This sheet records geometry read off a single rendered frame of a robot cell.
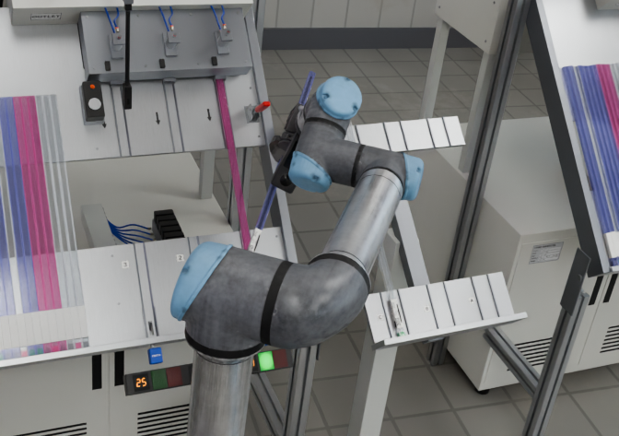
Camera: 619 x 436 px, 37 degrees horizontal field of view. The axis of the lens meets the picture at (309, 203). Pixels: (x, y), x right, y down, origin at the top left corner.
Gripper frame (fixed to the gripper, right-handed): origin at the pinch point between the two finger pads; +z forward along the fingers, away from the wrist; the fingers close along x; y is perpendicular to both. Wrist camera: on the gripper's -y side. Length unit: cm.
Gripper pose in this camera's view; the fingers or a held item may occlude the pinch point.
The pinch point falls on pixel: (281, 162)
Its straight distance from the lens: 187.8
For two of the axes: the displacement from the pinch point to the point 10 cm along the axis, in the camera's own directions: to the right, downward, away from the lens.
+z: -3.0, 2.4, 9.2
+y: 3.4, -8.8, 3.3
